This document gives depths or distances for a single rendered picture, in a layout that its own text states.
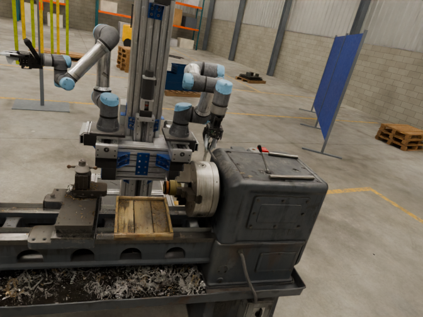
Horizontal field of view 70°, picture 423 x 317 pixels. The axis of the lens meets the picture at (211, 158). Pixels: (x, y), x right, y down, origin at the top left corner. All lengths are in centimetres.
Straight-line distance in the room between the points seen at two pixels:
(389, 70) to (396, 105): 136
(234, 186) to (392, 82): 1161
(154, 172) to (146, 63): 77
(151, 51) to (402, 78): 1115
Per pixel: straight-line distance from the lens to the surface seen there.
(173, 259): 180
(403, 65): 1280
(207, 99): 201
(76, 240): 159
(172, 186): 166
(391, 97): 1282
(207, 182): 159
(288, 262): 202
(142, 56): 222
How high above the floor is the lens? 193
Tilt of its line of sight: 23 degrees down
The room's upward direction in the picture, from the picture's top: 12 degrees clockwise
